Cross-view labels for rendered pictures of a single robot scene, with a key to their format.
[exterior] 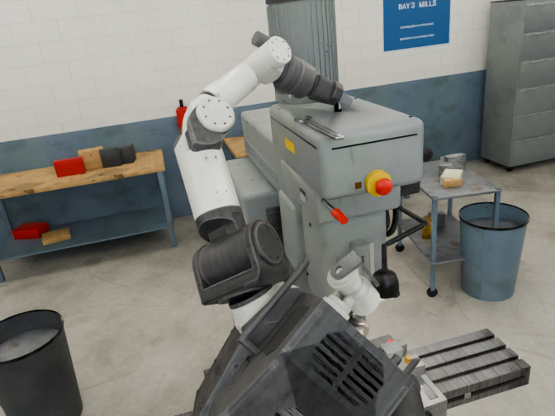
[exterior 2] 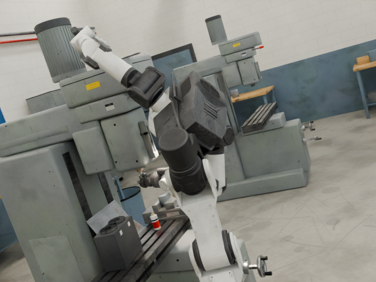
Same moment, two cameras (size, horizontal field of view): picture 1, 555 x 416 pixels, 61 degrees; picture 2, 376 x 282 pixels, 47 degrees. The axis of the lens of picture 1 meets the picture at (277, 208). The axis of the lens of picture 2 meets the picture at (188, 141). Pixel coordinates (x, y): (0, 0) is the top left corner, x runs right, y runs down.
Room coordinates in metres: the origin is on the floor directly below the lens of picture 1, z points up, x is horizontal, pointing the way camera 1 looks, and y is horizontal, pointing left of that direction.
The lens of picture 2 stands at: (-0.49, 1.50, 1.77)
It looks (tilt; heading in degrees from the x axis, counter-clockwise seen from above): 10 degrees down; 309
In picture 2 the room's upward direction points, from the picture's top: 17 degrees counter-clockwise
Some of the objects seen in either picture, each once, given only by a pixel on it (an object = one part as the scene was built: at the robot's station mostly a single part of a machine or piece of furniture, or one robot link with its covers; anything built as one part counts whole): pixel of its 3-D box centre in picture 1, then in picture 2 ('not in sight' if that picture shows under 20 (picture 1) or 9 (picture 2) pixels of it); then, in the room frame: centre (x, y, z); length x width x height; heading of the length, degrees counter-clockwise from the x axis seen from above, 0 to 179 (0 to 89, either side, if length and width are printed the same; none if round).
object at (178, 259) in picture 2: not in sight; (167, 248); (1.23, -0.19, 0.79); 0.50 x 0.35 x 0.12; 13
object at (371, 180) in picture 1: (377, 182); not in sight; (1.01, -0.24, 1.76); 0.06 x 0.02 x 0.06; 103
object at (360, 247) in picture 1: (360, 276); (148, 139); (1.12, -0.21, 1.45); 0.04 x 0.04 x 0.21; 13
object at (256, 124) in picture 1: (291, 149); (52, 126); (1.72, -0.08, 1.66); 0.80 x 0.23 x 0.20; 13
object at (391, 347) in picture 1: (391, 353); (164, 198); (1.26, -0.33, 1.04); 0.06 x 0.05 x 0.06; 105
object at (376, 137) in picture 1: (337, 138); (108, 80); (1.25, -0.18, 1.81); 0.47 x 0.26 x 0.16; 13
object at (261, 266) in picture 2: not in sight; (255, 266); (0.74, -0.30, 0.63); 0.16 x 0.12 x 0.12; 13
